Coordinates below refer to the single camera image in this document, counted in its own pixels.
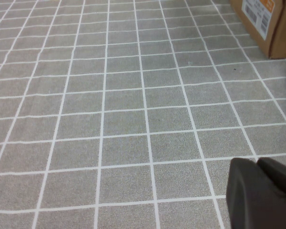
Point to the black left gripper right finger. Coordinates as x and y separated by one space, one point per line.
281 179

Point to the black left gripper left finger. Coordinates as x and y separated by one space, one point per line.
250 202

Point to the brown cardboard shoe box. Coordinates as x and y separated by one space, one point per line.
283 28

